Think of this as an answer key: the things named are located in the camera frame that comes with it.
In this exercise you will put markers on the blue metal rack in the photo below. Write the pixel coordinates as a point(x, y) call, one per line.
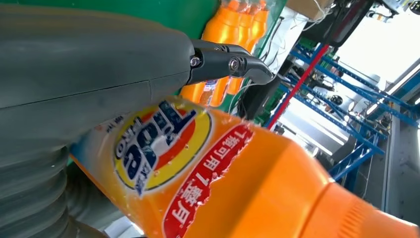
point(357, 157)

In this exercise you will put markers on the brown cardboard box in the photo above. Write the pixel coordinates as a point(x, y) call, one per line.
point(305, 6)

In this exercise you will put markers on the red metal pole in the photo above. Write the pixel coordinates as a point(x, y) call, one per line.
point(295, 87)

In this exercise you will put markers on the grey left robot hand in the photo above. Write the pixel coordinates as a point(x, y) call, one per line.
point(82, 65)

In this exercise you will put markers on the orange detergent bottle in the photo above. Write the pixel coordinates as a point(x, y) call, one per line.
point(246, 29)
point(262, 184)
point(220, 29)
point(261, 26)

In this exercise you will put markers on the white table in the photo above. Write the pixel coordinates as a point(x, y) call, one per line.
point(288, 33)

